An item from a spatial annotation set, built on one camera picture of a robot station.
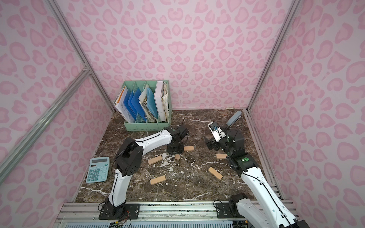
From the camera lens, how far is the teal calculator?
85 cm

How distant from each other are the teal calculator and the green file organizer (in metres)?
0.27

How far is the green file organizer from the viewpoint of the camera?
3.17ft
